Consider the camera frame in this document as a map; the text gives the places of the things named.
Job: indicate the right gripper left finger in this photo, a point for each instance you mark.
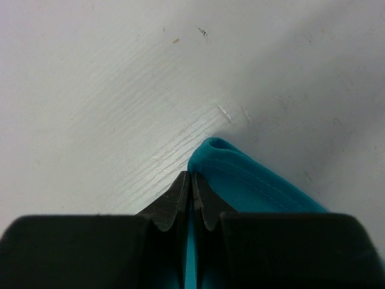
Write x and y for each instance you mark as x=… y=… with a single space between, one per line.
x=145 y=250

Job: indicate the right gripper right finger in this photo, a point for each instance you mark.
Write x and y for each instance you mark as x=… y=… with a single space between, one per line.
x=279 y=250

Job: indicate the teal t shirt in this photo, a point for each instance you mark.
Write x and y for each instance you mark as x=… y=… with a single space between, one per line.
x=244 y=183

